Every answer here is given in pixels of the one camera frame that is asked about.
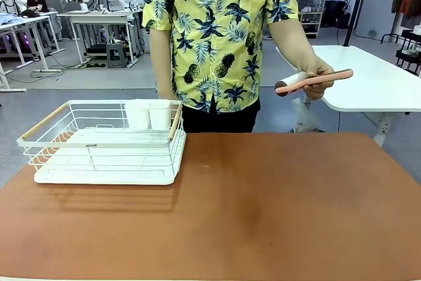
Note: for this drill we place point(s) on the person's left hand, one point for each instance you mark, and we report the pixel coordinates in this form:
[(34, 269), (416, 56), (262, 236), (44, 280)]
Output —
[(317, 64)]

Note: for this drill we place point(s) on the person's left forearm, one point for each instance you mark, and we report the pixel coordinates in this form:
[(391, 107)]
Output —
[(289, 39)]

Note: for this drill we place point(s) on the person's right forearm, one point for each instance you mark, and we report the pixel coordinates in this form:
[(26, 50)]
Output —
[(162, 64)]

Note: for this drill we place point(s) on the white shoe shelf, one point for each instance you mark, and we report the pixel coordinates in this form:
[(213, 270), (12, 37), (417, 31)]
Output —
[(310, 24)]

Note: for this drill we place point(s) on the white round-cornered table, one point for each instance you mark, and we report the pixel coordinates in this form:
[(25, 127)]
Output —
[(368, 80)]

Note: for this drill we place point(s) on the translucent plastic sheet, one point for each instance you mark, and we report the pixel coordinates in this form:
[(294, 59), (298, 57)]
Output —
[(302, 116)]

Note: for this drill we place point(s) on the black tripod stand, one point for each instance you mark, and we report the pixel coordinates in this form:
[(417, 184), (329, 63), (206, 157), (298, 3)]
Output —
[(356, 4)]

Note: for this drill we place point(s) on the black utility cart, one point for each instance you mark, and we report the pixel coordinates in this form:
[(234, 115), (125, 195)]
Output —
[(409, 52)]

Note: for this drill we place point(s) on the white power strip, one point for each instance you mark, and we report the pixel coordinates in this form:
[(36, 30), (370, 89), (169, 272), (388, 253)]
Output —
[(386, 128)]

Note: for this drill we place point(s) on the yellow pineapple print shirt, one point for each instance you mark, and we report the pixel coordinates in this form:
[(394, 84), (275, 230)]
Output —
[(210, 31)]

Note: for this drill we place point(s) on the black trousers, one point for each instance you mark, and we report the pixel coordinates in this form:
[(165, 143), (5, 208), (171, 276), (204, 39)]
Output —
[(220, 121)]

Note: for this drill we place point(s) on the white utensil holder cup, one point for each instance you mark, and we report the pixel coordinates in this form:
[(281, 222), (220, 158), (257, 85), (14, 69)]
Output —
[(148, 116)]

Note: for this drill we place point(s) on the grey plastic stool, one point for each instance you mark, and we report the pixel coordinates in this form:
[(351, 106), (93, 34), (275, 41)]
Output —
[(116, 55)]

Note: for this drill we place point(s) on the white robot lab desk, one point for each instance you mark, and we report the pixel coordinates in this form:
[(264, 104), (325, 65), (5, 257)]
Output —
[(98, 16)]

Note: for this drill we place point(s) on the white drain tray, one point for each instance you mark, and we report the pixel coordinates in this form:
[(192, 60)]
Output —
[(105, 177)]

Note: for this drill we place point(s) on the white long lab desk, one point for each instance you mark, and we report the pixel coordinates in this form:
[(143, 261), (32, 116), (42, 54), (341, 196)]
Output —
[(23, 21)]

